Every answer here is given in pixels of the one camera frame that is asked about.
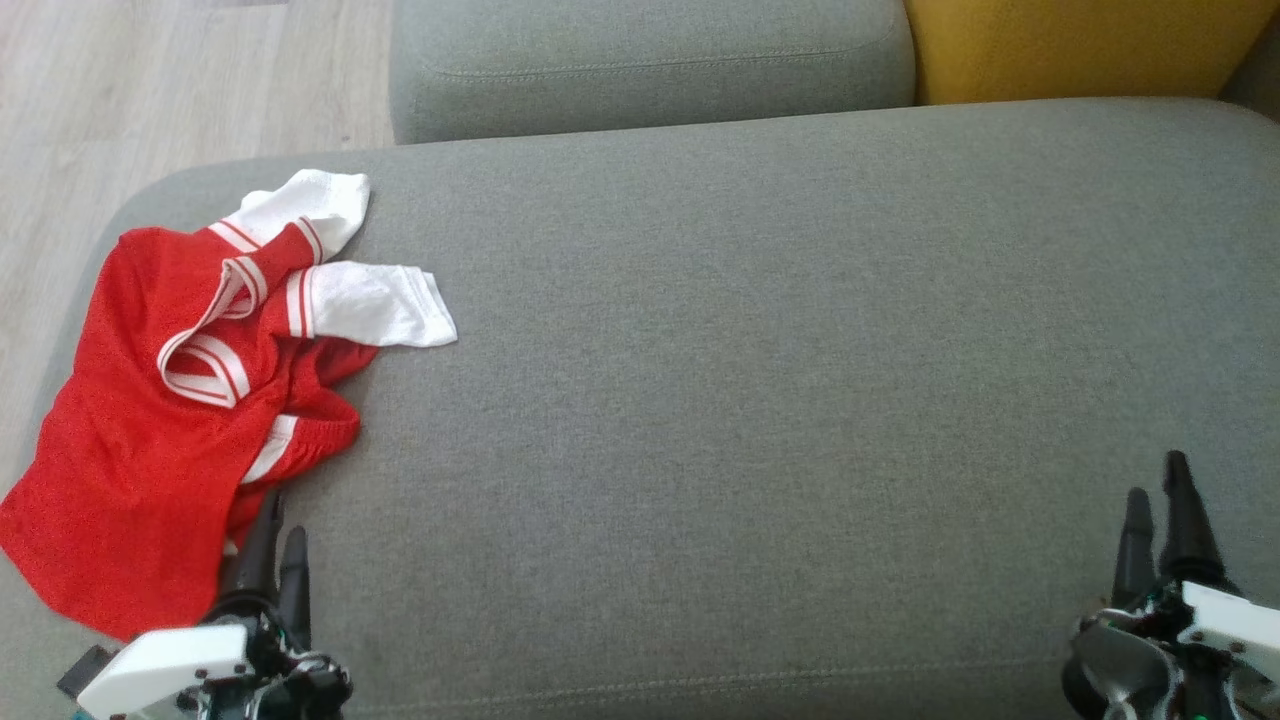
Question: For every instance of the large grey sofa seat cushion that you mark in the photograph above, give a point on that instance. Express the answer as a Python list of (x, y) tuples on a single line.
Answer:
[(750, 400)]

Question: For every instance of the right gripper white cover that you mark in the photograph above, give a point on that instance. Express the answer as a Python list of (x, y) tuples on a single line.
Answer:
[(1230, 630)]

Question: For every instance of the red basketball jersey white sleeves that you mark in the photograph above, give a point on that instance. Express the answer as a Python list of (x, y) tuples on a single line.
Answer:
[(130, 330)]

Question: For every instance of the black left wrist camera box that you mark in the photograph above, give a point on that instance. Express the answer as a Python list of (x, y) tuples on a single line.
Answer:
[(85, 672)]

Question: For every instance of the large yellow sofa back cushion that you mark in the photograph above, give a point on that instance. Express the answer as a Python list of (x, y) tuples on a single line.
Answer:
[(1080, 45)]

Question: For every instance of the medium grey sofa seat cushion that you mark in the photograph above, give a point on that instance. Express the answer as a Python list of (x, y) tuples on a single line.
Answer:
[(650, 60)]

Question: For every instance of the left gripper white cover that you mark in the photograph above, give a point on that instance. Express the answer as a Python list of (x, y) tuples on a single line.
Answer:
[(170, 665)]

